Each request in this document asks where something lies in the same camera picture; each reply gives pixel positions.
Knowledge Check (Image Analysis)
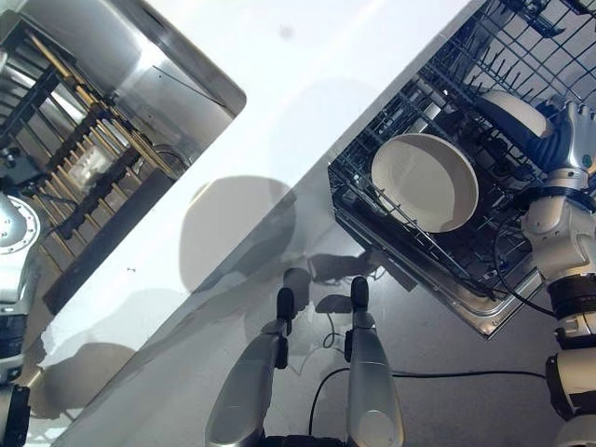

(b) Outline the robot left leg silver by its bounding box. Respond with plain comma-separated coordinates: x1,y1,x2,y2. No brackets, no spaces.
204,320,291,447

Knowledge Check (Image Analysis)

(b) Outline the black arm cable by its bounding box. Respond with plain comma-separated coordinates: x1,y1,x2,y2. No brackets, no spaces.
492,218,562,319

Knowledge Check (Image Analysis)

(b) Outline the robot left foot dark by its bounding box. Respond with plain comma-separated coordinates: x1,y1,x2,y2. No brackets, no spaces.
276,287,295,335

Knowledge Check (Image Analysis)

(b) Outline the robot foot dark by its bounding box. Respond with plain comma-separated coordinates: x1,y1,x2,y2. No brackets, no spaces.
349,276,370,316
276,287,295,335

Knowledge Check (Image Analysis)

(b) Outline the robot right leg silver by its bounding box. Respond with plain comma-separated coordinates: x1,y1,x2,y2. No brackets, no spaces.
345,310,404,447

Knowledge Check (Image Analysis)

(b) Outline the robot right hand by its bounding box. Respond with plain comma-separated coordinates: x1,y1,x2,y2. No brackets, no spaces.
525,95,596,176

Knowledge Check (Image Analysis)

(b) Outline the robot leg silver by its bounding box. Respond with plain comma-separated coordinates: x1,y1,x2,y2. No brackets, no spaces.
204,320,291,447
345,310,404,447

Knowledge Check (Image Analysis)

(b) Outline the stainless dishwasher door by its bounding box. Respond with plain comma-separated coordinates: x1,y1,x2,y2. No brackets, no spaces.
332,200,556,339

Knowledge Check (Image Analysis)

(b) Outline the clear plastic container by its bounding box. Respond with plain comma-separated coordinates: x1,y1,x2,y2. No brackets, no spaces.
68,144,115,188

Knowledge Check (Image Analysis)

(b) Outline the robot right foot dark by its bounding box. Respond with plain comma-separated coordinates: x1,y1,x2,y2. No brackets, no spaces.
349,276,370,316

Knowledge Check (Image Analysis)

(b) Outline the black floor cable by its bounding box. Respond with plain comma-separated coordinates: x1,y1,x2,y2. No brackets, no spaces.
306,366,550,439

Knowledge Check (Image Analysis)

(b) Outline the wire dishwasher rack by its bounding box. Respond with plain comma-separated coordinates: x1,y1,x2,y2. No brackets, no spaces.
327,0,596,327

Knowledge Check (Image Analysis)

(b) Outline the stainless steel sink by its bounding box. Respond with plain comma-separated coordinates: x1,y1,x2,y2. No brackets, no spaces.
0,0,249,318

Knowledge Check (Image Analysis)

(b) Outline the wooden peg dish rack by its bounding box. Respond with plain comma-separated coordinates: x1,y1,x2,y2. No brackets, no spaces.
0,27,190,271

